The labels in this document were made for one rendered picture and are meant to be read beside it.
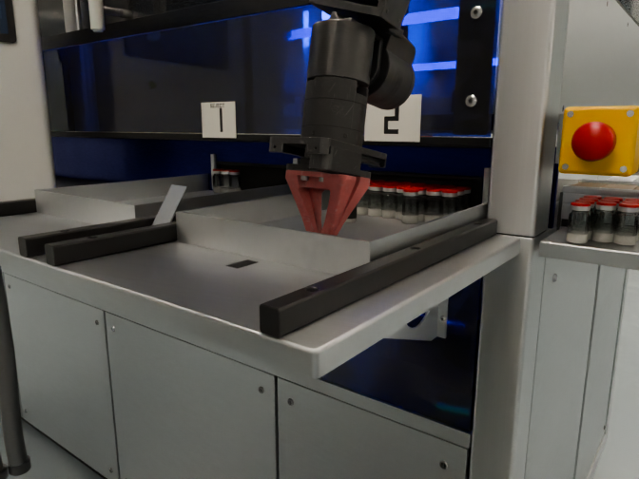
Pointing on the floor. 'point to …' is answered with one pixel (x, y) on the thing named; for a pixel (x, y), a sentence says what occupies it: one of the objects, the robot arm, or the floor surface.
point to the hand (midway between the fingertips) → (319, 243)
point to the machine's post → (521, 225)
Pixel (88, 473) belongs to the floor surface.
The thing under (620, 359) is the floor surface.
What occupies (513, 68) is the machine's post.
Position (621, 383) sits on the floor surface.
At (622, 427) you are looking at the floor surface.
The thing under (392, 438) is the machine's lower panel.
